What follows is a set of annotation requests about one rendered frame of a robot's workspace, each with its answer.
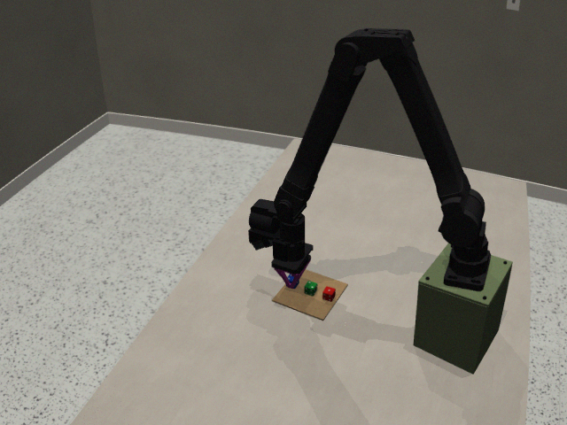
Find blue die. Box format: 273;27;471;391
288;274;299;289

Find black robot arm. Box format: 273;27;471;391
248;28;491;291

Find red die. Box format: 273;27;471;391
322;286;336;302

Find tan flat mat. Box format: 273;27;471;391
272;270;347;321

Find green die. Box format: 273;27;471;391
304;281;317;296

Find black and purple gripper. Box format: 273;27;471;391
271;237;313;289

